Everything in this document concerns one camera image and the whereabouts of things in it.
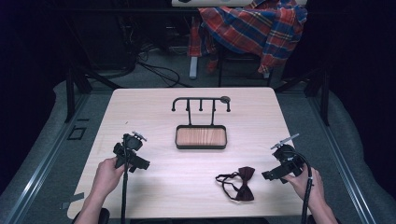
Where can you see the person's right hand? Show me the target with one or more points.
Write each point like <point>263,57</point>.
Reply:
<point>306,185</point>

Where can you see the person's left hand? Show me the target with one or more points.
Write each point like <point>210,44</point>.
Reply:
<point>107,179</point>

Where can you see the red blue plaid shirt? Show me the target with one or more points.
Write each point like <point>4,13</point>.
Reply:
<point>258,28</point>

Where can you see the black hook rack with wooden tray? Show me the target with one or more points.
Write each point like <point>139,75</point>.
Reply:
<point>201,137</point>

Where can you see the black metal stand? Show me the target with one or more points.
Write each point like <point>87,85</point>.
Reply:
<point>322,93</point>
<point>73,90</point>

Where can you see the white table leg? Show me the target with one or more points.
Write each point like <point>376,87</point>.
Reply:
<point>193,67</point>

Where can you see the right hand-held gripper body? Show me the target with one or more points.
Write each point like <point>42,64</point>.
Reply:
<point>288,158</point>

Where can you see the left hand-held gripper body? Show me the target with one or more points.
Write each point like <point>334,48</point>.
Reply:
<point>132,146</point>

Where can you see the grey tape strip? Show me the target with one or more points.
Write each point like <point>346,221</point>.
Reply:
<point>73,200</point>

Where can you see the aluminium floor rail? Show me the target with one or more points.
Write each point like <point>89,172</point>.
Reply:
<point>342,168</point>
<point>40,168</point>

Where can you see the dark red bow tie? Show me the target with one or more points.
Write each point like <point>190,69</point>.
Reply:
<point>244,183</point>

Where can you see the black chair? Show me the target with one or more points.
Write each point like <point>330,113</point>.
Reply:
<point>236,62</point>

